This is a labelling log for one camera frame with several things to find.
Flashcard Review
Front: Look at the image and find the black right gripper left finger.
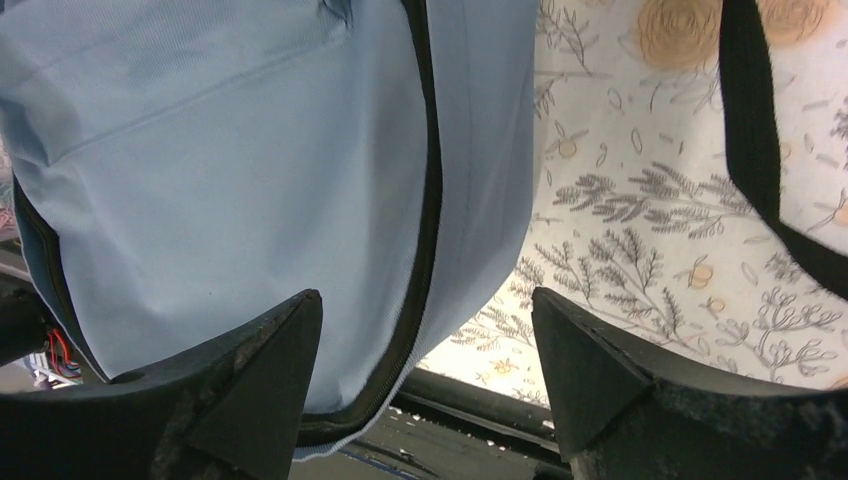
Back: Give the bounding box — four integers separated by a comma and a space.
1, 289, 322, 479

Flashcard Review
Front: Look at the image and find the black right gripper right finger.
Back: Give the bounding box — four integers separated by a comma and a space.
532, 288, 847, 479

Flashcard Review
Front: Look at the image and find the blue grey backpack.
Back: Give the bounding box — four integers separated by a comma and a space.
0, 0, 848, 463

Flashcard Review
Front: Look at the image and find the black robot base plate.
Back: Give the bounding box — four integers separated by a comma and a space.
290, 369, 572, 480

